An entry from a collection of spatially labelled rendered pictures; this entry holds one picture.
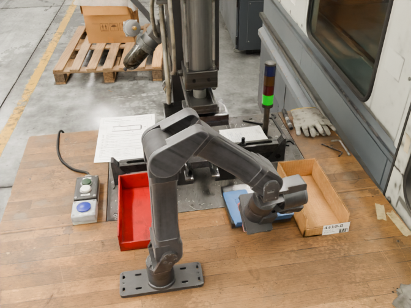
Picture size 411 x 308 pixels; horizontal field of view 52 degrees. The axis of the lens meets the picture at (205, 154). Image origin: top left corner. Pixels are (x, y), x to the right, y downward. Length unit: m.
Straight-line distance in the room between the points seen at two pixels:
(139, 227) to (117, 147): 0.41
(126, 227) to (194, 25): 0.57
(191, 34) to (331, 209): 0.63
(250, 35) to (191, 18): 3.33
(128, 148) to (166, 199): 0.67
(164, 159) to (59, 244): 0.53
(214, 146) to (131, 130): 0.83
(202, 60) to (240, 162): 0.37
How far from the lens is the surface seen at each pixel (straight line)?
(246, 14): 4.34
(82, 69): 4.11
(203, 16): 1.08
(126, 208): 1.26
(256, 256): 1.12
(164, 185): 0.83
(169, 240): 0.93
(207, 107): 1.16
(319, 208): 1.27
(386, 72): 1.51
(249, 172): 0.87
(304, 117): 1.64
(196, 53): 1.11
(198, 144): 0.77
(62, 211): 1.31
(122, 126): 1.64
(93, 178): 1.35
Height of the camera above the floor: 1.75
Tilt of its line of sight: 36 degrees down
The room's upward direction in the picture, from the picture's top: 1 degrees counter-clockwise
